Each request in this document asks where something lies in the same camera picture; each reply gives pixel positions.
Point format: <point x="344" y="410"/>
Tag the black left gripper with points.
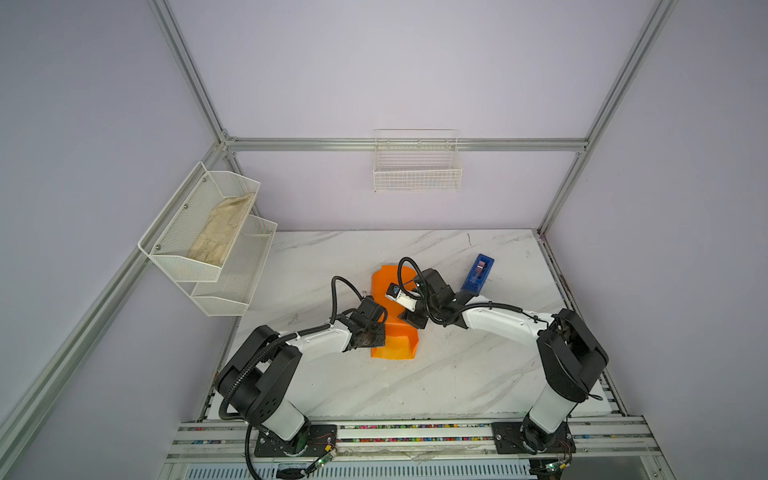
<point x="380" y="340"/>

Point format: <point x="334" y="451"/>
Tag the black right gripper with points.
<point x="411" y="319"/>

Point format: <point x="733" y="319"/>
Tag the orange wrapping paper sheet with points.
<point x="401" y="339"/>

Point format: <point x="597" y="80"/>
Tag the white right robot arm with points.
<point x="571" y="356"/>

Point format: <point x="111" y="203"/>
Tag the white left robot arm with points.
<point x="254" y="382"/>

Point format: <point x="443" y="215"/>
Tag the blue tape dispenser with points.
<point x="473" y="284"/>

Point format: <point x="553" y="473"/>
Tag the white mesh lower shelf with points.
<point x="232" y="293"/>

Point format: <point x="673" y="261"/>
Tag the white mesh shelf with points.
<point x="167" y="244"/>
<point x="232" y="293"/>

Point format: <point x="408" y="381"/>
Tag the beige cloth in shelf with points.
<point x="213" y="244"/>

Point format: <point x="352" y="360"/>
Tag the white mesh upper shelf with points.
<point x="167" y="244"/>

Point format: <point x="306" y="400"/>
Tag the aluminium front rail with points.
<point x="608" y="436"/>

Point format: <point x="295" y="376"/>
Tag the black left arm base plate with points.
<point x="312" y="440"/>

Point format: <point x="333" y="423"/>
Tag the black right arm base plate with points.
<point x="527" y="438"/>

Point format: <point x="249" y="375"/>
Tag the white wire wall basket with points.
<point x="416" y="161"/>

